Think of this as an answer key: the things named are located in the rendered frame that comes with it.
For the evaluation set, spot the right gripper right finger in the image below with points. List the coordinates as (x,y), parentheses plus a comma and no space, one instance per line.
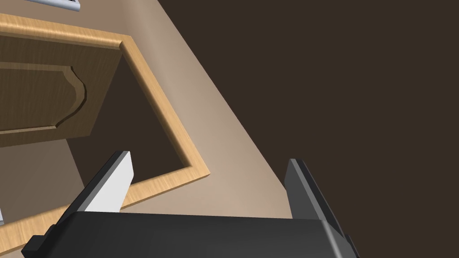
(304,195)

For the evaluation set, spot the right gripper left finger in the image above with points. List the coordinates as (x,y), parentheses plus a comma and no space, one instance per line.
(109,188)

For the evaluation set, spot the brown wooden door leaf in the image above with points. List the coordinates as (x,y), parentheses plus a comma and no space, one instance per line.
(39,96)

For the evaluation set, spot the grey framed window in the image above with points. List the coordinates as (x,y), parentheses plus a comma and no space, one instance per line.
(59,3)

